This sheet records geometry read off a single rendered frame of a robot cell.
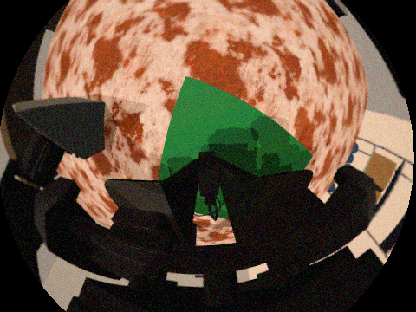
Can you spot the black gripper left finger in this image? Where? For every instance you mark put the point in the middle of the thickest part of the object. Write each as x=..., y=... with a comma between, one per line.
x=174, y=196

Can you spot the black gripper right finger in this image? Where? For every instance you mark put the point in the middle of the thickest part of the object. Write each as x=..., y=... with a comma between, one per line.
x=245, y=194

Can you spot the green circuit board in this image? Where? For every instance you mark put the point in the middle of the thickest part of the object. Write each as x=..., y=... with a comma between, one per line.
x=207, y=119

